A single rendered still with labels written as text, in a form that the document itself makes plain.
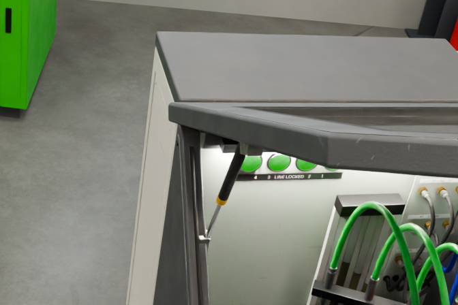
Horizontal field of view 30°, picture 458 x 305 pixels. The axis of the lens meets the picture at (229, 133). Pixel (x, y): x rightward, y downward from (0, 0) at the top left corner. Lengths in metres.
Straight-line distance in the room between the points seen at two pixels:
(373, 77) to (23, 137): 2.55
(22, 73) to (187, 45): 2.32
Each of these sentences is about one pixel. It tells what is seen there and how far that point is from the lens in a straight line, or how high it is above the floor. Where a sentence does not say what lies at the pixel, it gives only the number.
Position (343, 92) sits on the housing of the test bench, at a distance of 1.75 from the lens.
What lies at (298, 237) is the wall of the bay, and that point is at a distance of 1.86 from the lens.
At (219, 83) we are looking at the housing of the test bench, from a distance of 1.70.
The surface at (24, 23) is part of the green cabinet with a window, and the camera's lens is 3.96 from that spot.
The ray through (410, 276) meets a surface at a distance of 1.51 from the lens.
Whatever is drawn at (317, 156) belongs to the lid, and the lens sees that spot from 0.90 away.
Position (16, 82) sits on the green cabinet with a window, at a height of 0.23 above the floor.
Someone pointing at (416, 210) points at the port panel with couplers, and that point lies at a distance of 1.93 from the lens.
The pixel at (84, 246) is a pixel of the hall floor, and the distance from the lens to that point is 3.54.
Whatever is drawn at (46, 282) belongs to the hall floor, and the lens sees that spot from 3.38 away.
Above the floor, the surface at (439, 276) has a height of 1.35.
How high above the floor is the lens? 2.34
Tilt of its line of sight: 33 degrees down
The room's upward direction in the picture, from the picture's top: 10 degrees clockwise
